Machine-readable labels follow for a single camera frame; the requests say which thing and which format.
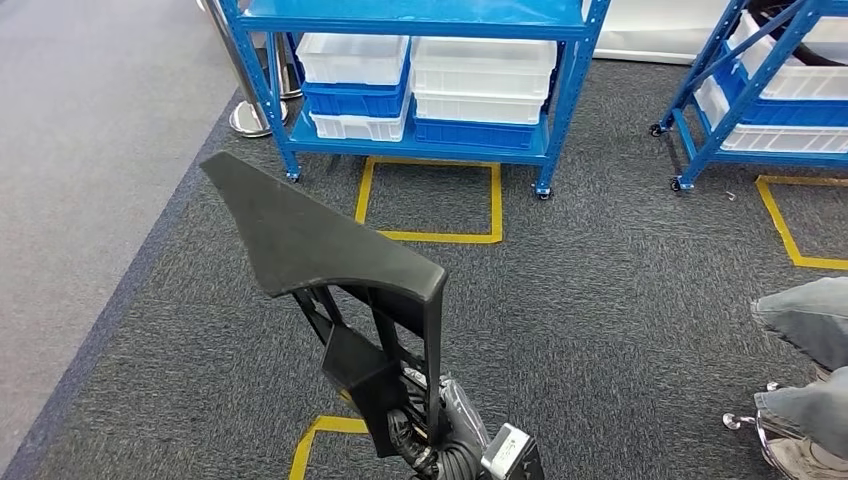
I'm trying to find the white car with red stripe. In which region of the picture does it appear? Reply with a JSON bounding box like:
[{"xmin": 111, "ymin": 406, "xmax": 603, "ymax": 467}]
[{"xmin": 582, "ymin": 0, "xmax": 738, "ymax": 66}]

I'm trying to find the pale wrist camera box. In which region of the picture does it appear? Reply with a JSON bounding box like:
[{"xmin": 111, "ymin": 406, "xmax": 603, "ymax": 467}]
[{"xmin": 479, "ymin": 423, "xmax": 547, "ymax": 480}]

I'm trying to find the person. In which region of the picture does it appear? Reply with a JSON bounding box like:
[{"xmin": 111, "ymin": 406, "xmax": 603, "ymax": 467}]
[{"xmin": 750, "ymin": 276, "xmax": 848, "ymax": 480}]

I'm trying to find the blue metal shelf rack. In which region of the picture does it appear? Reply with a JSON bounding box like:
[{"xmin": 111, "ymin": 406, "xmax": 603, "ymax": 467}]
[
  {"xmin": 218, "ymin": 0, "xmax": 613, "ymax": 201},
  {"xmin": 649, "ymin": 0, "xmax": 848, "ymax": 194}
]

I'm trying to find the wide white plastic bin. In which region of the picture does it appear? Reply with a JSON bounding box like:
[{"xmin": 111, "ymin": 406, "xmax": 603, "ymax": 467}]
[
  {"xmin": 410, "ymin": 36, "xmax": 558, "ymax": 101},
  {"xmin": 413, "ymin": 89, "xmax": 549, "ymax": 126}
]

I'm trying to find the chrome stanchion post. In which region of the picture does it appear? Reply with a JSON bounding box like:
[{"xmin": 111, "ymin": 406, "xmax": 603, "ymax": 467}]
[
  {"xmin": 198, "ymin": 0, "xmax": 290, "ymax": 139},
  {"xmin": 268, "ymin": 33, "xmax": 305, "ymax": 101}
]

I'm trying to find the wide blue plastic bin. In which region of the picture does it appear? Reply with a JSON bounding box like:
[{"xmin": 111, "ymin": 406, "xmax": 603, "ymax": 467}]
[{"xmin": 413, "ymin": 109, "xmax": 542, "ymax": 151}]

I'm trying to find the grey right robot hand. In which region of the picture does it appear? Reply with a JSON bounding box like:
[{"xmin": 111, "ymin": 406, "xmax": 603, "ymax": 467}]
[{"xmin": 400, "ymin": 367, "xmax": 494, "ymax": 456}]

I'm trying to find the black plastic plate frame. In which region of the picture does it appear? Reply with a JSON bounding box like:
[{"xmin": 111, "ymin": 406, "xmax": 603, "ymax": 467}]
[{"xmin": 199, "ymin": 150, "xmax": 450, "ymax": 459}]

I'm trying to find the chrome chair base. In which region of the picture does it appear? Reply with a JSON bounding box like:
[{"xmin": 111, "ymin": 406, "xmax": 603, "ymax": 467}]
[{"xmin": 722, "ymin": 380, "xmax": 807, "ymax": 469}]

